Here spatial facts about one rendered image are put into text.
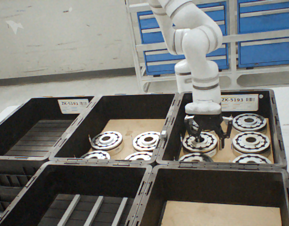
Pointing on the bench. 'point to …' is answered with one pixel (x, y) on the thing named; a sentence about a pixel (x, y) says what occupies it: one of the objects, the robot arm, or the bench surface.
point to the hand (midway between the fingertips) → (210, 144)
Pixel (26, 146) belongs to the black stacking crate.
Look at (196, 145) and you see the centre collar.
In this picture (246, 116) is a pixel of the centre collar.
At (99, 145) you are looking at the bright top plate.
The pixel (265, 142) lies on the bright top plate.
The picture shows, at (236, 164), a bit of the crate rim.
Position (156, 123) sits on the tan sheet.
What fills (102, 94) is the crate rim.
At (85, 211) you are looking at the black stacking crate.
